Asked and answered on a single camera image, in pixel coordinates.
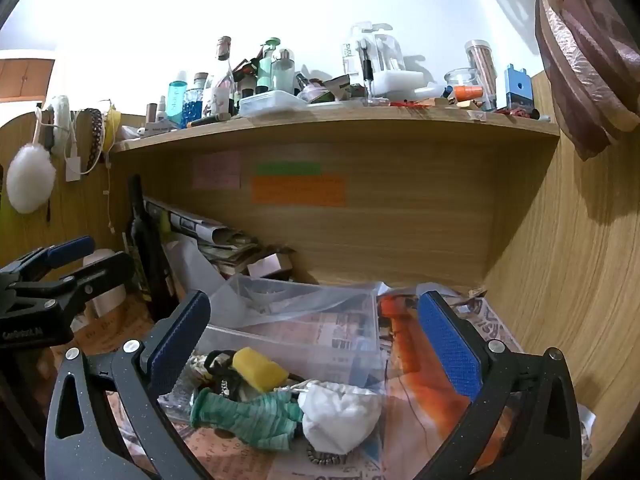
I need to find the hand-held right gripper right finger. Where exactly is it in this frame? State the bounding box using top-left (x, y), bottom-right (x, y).
top-left (415, 290), bottom-right (584, 480)

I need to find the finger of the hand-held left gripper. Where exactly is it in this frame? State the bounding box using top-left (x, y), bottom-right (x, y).
top-left (0, 236), bottom-right (96, 282)
top-left (10, 252), bottom-right (136, 312)

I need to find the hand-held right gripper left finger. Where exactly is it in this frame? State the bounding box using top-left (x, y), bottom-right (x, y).
top-left (44, 289), bottom-right (216, 480)

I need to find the yellow sponge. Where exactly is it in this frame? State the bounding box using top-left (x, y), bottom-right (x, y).
top-left (232, 347), bottom-right (291, 393)

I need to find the green striped sock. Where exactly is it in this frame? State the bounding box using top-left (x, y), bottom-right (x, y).
top-left (189, 388), bottom-right (304, 453)

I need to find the clear plastic storage box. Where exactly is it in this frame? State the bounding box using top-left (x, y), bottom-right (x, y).
top-left (197, 275), bottom-right (389, 387)

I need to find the white cloth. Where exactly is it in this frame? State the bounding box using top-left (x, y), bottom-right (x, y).
top-left (298, 381), bottom-right (384, 456)

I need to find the newspaper lining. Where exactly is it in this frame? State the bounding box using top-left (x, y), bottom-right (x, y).
top-left (70, 284), bottom-right (597, 480)

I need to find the dark glass bottle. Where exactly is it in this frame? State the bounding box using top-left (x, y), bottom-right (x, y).
top-left (127, 175), bottom-right (177, 312)

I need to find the white fluffy puff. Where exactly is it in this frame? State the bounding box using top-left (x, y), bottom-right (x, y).
top-left (6, 143), bottom-right (57, 214)

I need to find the stack of folded newspapers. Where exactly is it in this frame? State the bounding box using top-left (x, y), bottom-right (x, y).
top-left (142, 197), bottom-right (267, 282)

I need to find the patterned headband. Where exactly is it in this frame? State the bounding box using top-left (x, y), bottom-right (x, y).
top-left (82, 108), bottom-right (106, 171)

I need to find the small white cardboard box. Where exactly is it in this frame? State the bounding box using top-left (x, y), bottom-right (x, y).
top-left (247, 252), bottom-right (294, 282)

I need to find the white round pad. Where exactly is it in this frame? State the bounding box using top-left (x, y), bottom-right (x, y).
top-left (47, 95), bottom-right (71, 154)

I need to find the yellow cloth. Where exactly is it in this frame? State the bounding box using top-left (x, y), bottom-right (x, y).
top-left (102, 104), bottom-right (123, 151)

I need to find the pink sticky note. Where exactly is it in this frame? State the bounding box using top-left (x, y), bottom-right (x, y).
top-left (192, 152), bottom-right (244, 191)

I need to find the dark cosmetic tube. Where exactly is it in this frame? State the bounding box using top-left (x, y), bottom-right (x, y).
top-left (187, 113), bottom-right (232, 129)

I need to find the orange sticky note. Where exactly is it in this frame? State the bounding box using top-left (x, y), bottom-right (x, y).
top-left (250, 175), bottom-right (347, 207)

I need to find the blue liquid bottle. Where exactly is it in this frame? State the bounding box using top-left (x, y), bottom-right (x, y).
top-left (167, 70), bottom-right (189, 129)

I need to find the blue bead bottle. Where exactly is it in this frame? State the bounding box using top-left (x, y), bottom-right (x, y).
top-left (183, 73), bottom-right (209, 121)

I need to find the pink label bottle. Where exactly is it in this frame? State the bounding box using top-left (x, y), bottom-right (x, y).
top-left (209, 77), bottom-right (236, 119)

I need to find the clear lidded box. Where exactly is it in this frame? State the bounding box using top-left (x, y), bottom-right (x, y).
top-left (238, 90), bottom-right (309, 117)

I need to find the wooden shelf board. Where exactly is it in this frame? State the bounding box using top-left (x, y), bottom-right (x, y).
top-left (107, 102), bottom-right (561, 154)

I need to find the glass jar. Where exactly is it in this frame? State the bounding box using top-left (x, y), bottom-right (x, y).
top-left (443, 68), bottom-right (481, 99)

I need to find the mint green pump bottle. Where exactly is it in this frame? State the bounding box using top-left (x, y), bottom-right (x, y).
top-left (257, 37), bottom-right (282, 94)

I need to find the white plastic block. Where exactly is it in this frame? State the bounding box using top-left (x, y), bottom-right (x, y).
top-left (372, 69), bottom-right (426, 99)

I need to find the blue box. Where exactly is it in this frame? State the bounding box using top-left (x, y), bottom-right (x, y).
top-left (503, 63), bottom-right (532, 111)

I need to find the silver-capped mint bottle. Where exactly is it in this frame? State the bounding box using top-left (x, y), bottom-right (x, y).
top-left (271, 48), bottom-right (297, 95)

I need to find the black pen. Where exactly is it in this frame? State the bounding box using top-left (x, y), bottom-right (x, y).
top-left (362, 40), bottom-right (374, 104)

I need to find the clear tall canister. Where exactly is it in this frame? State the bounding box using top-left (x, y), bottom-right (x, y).
top-left (464, 39), bottom-right (499, 96)

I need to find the clear plastic packaging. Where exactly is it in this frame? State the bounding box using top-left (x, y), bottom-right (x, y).
top-left (342, 22), bottom-right (409, 86)

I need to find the dark hanging fabric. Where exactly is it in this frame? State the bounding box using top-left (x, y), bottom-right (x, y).
top-left (534, 0), bottom-right (640, 162)

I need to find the black strap accessory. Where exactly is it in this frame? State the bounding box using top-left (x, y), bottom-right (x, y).
top-left (202, 349), bottom-right (247, 397)

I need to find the beaded bracelet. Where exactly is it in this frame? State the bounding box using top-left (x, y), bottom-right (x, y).
top-left (306, 444), bottom-right (349, 469)

